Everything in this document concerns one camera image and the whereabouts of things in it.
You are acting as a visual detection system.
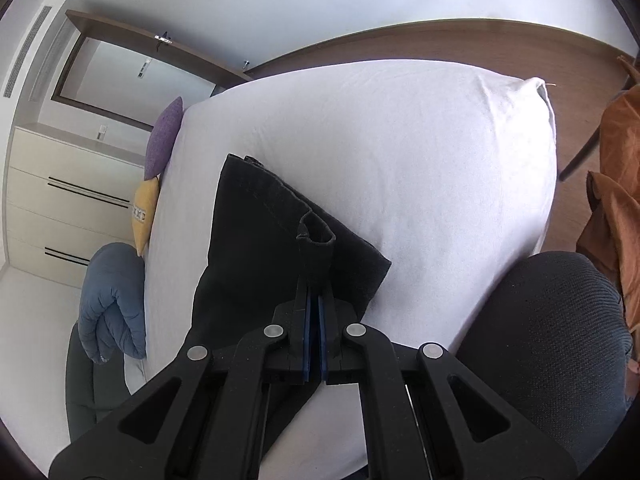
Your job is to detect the white air vent grille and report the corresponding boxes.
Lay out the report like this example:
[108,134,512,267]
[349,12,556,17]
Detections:
[2,5,53,98]

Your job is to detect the black denim pants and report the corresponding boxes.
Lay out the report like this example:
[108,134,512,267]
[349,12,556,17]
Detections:
[191,154,392,461]

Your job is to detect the brown door frame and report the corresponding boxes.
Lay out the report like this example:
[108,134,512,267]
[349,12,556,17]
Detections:
[52,35,226,133]

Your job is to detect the bed with white sheet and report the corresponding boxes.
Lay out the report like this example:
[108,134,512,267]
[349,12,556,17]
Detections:
[122,59,558,476]

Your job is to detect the brown wooden door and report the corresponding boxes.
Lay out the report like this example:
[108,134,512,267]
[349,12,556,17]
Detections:
[65,9,256,83]

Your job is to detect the yellow pillow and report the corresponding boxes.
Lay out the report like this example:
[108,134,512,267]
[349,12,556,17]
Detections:
[131,176,161,257]

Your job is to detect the orange cloth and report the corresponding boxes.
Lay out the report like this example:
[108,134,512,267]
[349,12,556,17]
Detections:
[576,55,640,361]

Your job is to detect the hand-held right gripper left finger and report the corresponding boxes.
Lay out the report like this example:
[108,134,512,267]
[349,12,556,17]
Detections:
[48,280,321,480]

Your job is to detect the dark furniture leg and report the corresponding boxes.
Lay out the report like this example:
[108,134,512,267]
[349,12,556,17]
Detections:
[557,110,608,182]

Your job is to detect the dark mesh office chair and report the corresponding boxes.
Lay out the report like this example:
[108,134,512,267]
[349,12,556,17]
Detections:
[457,251,632,476]

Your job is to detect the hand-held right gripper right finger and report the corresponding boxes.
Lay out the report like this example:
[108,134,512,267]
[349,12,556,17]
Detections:
[315,286,581,480]

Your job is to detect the white pillow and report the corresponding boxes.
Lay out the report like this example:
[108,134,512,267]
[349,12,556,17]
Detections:
[122,357,148,396]

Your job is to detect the dark grey padded headboard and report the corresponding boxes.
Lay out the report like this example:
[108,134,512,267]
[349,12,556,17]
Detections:
[65,320,132,442]

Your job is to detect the purple pillow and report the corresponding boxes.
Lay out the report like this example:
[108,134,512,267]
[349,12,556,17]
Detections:
[144,96,185,181]

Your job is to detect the blue rolled comforter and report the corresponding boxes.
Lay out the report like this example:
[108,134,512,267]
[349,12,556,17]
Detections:
[77,242,148,365]

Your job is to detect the cream wardrobe with black handles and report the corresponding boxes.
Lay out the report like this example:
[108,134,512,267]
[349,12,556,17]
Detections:
[5,125,161,291]

